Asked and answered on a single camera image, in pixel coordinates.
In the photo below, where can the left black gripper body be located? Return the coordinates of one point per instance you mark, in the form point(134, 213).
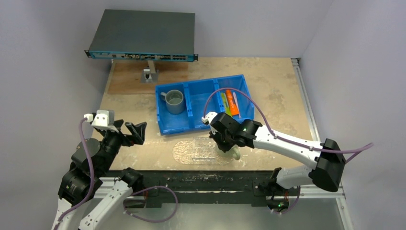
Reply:
point(112, 141)

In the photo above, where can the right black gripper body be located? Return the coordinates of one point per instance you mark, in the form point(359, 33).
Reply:
point(222, 139)

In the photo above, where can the light green mug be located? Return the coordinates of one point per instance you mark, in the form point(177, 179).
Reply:
point(233, 153)

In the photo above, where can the clear plastic holder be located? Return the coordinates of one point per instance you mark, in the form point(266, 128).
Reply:
point(201, 151)

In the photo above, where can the clear textured oval tray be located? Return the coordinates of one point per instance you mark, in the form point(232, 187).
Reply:
point(179, 151)

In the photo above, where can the blue plastic divided bin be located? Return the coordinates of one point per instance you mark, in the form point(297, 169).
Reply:
point(195, 93)

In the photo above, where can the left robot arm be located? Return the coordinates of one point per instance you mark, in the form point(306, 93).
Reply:
point(91, 162)

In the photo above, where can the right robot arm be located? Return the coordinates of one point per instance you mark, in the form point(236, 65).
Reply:
point(319, 167)

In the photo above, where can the grey mug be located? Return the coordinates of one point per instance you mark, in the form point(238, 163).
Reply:
point(175, 101)

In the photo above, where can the wooden base board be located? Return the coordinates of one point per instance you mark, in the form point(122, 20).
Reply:
point(125, 76)

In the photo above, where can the metal switch stand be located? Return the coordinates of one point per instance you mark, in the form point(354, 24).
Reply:
point(150, 73)

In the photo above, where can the black aluminium base frame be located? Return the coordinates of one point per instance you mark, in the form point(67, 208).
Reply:
point(222, 187)

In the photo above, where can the grey network switch box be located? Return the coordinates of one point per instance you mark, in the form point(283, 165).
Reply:
point(144, 35)

